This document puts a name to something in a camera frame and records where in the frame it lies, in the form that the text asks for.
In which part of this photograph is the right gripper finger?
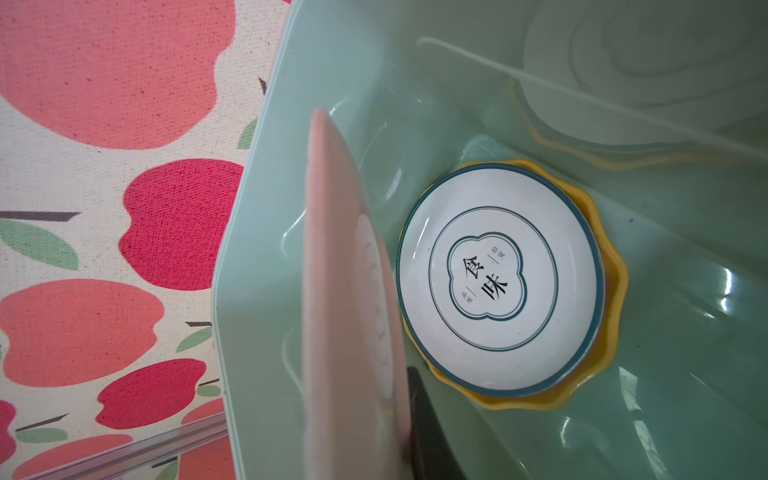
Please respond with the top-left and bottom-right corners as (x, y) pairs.
(407, 367), (466, 480)

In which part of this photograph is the green rimmed white plate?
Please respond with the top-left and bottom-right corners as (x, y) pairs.
(301, 108), (412, 479)

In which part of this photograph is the white plate black flower outline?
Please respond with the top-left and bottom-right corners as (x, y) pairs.
(395, 162), (607, 400)

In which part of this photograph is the yellow dotted scalloped plate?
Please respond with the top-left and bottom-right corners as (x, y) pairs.
(398, 158), (630, 412)

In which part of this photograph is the mint green plastic bin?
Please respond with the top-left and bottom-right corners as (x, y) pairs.
(213, 1), (767, 479)

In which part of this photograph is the left aluminium frame post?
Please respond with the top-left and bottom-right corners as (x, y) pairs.
(27, 413), (228, 479)

